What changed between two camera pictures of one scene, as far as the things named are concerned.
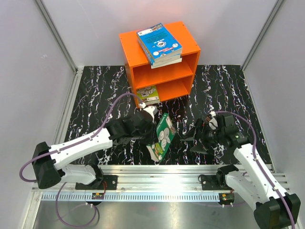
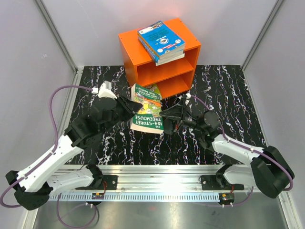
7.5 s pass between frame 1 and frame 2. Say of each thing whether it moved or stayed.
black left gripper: moved
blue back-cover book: moved
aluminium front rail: stayed
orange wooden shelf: stayed
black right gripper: moved
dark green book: moved
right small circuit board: stayed
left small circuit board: stayed
